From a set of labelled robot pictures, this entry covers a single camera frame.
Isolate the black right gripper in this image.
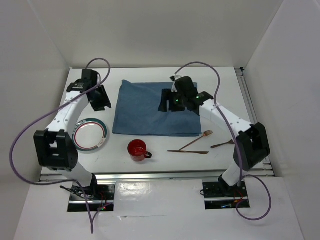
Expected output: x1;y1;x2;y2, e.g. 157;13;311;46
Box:
158;88;187;112

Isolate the blue cloth napkin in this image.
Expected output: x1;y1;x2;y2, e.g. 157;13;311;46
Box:
112;80;202;137

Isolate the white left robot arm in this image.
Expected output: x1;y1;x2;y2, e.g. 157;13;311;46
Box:
33;69;112;200

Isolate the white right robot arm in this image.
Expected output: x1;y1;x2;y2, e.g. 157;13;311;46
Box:
158;76;271;196

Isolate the white plate green red rim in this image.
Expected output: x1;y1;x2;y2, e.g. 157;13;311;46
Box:
72;118;109;153

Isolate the copper fork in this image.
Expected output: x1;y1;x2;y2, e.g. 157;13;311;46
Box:
179;130;213;151

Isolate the copper knife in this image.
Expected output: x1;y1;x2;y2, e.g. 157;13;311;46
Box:
167;150;209;155

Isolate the copper spoon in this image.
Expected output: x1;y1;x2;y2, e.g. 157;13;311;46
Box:
210;140;235;149

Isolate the red mug black handle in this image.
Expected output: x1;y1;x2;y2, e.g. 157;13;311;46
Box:
127;139;153;162

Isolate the aluminium right side rail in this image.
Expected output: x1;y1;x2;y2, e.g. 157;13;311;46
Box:
234;67;275;177

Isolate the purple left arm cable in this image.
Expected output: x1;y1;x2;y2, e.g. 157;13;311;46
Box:
9;58;112;235

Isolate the aluminium front table rail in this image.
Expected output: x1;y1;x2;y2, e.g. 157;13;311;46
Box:
40;168;275;182

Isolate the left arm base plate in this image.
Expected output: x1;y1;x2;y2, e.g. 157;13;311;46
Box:
60;184;116;213

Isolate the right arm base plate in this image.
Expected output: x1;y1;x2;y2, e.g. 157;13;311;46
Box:
199;181;250;210

